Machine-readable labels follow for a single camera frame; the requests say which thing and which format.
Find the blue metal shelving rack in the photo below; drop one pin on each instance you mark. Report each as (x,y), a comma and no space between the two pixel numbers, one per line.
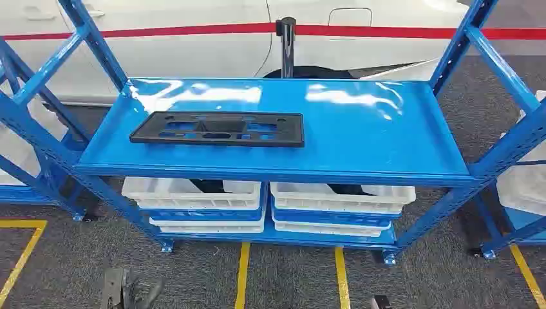
(273,160)
(21,194)
(522,221)

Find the white plastic crate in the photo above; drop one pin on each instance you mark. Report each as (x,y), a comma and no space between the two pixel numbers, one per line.
(341,204)
(209,227)
(522,187)
(328,230)
(170,196)

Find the blue plastic crate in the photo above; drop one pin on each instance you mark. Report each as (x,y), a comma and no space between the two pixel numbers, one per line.
(204,214)
(332,218)

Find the white car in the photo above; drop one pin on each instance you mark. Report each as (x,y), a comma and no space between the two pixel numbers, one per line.
(192,55)

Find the yellow floor tape line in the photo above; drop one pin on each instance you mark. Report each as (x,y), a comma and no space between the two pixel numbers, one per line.
(528,277)
(342,277)

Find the red barrier belt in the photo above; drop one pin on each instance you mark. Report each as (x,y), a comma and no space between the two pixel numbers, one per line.
(405,32)
(179,30)

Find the robot right black foot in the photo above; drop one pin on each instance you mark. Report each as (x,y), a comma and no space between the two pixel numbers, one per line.
(381,303)

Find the black stanchion post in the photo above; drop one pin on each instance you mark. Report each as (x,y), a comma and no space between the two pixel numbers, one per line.
(287,47)

